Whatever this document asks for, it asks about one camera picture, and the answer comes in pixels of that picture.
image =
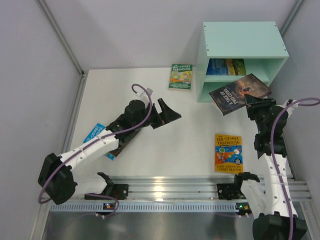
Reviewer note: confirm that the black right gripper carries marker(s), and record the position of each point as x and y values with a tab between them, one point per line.
260	105

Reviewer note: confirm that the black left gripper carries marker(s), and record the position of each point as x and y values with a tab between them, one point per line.
157	116

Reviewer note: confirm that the A Tale of Two Cities book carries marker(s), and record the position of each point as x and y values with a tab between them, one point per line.
231	96

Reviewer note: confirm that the Animal Farm book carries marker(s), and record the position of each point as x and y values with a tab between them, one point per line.
226	67

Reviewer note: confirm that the yellow 130-Storey Treehouse book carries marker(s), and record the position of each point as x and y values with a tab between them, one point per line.
228	157

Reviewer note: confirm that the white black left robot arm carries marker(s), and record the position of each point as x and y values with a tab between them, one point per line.
60	174

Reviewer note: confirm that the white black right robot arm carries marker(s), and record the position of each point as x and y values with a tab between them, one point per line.
270	202

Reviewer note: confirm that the green Treehouse book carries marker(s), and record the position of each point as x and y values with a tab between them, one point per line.
181	76

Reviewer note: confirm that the Three Days to See book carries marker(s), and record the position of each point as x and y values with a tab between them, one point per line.
123	140

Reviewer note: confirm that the mint green shelf cabinet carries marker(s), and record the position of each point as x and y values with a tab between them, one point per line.
231	50

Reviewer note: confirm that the blue Treehouse book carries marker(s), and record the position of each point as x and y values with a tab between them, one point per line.
93	133

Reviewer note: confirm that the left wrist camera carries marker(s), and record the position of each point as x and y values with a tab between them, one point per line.
143	92

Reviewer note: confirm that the aluminium rail frame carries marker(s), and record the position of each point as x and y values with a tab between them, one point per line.
173	162

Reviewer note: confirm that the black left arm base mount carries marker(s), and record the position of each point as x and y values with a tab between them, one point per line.
114	190

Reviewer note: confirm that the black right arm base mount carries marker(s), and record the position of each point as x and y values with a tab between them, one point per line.
232	191

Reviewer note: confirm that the grey slotted cable duct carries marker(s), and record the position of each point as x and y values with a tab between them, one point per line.
153	207

